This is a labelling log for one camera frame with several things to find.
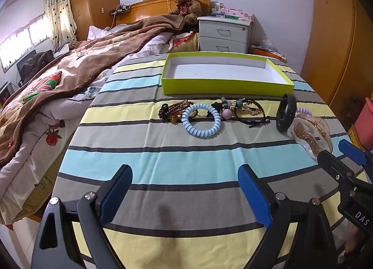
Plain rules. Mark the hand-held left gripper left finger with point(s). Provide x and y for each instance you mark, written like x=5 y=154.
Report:
x=116 y=193

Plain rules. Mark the orange storage box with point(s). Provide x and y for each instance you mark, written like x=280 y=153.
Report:
x=262 y=51

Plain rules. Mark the pink bucket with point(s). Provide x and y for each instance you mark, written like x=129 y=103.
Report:
x=365 y=120

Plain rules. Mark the window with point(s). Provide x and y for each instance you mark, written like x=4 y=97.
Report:
x=17 y=38

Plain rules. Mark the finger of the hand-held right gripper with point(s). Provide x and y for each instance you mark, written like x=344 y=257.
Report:
x=351 y=151
x=332 y=164

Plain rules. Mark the brown teddy bear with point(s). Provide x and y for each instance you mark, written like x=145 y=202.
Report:
x=186 y=3

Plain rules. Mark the green cardboard box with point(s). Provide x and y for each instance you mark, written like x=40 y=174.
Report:
x=221 y=86

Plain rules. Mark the pink floral box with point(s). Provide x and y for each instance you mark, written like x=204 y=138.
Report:
x=242 y=13

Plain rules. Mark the white floral quilt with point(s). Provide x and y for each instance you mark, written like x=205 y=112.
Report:
x=67 y=105

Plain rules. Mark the clear hair claw clip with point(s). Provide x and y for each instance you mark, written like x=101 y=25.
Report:
x=306 y=137

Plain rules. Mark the striped tablecloth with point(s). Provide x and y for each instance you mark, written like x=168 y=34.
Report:
x=174 y=155

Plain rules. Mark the patterned curtain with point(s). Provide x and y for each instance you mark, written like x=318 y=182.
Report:
x=59 y=15

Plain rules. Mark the person's right hand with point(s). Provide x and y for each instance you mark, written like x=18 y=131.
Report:
x=354 y=239

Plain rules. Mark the cluster of cosmetic bottles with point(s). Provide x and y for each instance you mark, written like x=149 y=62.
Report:
x=217 y=9

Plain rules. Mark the wooden headboard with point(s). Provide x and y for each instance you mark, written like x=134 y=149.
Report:
x=151 y=6

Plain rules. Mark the black wristband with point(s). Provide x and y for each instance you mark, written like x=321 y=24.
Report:
x=281 y=124

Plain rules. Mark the brown blanket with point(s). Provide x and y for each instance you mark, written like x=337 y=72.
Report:
x=87 y=62

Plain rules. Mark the dark bag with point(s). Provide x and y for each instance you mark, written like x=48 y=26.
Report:
x=35 y=62

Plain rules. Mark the power strip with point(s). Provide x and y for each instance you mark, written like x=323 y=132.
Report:
x=119 y=10

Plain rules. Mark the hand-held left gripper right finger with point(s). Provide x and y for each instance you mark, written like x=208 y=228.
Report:
x=253 y=196

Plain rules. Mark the red patterned pillow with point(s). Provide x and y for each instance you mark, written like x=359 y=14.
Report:
x=186 y=42

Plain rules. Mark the white nightstand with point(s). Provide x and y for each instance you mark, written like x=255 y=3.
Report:
x=221 y=31

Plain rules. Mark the wooden wardrobe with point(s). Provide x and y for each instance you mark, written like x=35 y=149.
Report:
x=329 y=38

